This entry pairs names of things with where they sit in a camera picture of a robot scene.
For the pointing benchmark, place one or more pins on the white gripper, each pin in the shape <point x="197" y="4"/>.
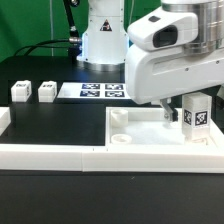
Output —
<point x="175" y="50"/>

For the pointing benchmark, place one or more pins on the white square tabletop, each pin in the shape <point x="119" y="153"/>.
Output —
<point x="148" y="126"/>

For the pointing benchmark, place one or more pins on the white marker sheet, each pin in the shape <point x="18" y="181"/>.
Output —
<point x="76" y="90"/>

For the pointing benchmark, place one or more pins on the white U-shaped fence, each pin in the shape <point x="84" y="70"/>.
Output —
<point x="114" y="158"/>

